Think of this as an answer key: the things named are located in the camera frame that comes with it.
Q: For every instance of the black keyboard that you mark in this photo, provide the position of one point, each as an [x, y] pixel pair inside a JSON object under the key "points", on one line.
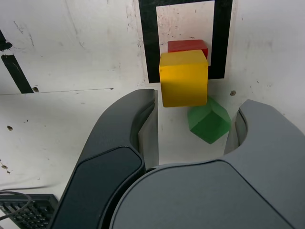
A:
{"points": [[35, 210]]}

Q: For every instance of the black tape strip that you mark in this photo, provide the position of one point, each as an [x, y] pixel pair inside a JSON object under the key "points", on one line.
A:
{"points": [[16, 71]]}

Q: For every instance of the black tape square outline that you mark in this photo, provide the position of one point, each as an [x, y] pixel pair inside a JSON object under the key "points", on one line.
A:
{"points": [[149, 35]]}

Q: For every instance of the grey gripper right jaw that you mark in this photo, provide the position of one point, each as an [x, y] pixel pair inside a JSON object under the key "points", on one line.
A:
{"points": [[202, 200]]}

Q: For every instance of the yellow cube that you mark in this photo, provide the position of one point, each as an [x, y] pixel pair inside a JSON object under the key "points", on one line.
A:
{"points": [[183, 81]]}

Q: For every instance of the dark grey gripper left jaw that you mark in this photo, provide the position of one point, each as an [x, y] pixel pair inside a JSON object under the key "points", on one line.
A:
{"points": [[114, 133]]}

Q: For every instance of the red cube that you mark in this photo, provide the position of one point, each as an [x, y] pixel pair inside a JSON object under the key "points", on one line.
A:
{"points": [[186, 45]]}

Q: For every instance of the green cube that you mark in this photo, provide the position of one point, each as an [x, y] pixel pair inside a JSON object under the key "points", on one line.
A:
{"points": [[209, 124]]}

